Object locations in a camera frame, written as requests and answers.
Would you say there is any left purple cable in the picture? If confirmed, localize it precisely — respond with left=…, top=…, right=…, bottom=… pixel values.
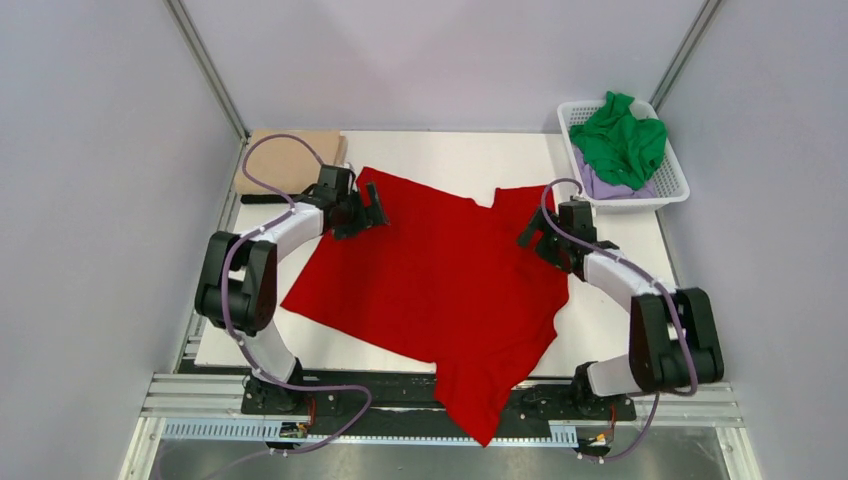
left=155, top=133, right=374, bottom=480

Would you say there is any lilac t shirt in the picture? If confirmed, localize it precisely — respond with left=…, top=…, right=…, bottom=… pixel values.
left=572, top=144, right=661, bottom=201

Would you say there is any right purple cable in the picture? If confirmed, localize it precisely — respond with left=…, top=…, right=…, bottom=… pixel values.
left=540, top=177, right=701, bottom=463

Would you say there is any purple cable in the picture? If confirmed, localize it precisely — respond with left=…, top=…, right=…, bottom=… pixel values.
left=540, top=177, right=701, bottom=463
left=155, top=133, right=374, bottom=480

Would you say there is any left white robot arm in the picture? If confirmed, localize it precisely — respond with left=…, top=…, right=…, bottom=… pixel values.
left=194, top=165, right=389, bottom=413

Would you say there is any aluminium frame post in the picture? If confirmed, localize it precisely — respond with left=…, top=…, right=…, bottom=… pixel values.
left=649, top=0, right=724, bottom=112
left=163, top=0, right=248, bottom=143

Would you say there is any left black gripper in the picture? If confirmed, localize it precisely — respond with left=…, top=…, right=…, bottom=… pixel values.
left=332, top=182, right=389, bottom=241

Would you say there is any white slotted cable duct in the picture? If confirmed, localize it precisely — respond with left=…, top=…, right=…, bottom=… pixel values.
left=160, top=418, right=579, bottom=448

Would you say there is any right aluminium frame post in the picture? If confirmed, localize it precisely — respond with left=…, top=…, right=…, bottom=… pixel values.
left=649, top=0, right=724, bottom=112

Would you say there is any red t shirt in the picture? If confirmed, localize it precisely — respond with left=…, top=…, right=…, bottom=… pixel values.
left=281, top=167, right=569, bottom=446

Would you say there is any folded beige t shirt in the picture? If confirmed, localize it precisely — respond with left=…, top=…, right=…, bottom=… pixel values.
left=247, top=129, right=348, bottom=195

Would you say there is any left aluminium frame post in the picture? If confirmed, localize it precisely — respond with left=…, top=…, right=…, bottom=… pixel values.
left=163, top=0, right=248, bottom=143

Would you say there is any green t shirt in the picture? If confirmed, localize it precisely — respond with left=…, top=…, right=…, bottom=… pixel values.
left=568, top=91, right=668, bottom=190

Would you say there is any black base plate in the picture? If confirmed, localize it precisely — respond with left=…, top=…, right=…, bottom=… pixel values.
left=240, top=370, right=636, bottom=437

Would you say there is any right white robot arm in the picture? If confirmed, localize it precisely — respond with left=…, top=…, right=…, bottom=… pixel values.
left=517, top=198, right=725, bottom=418

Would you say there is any white plastic basket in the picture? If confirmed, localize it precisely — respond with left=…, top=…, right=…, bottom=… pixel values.
left=556, top=91, right=691, bottom=214

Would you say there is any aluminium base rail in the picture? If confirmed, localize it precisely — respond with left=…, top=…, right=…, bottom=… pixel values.
left=142, top=372, right=745, bottom=429

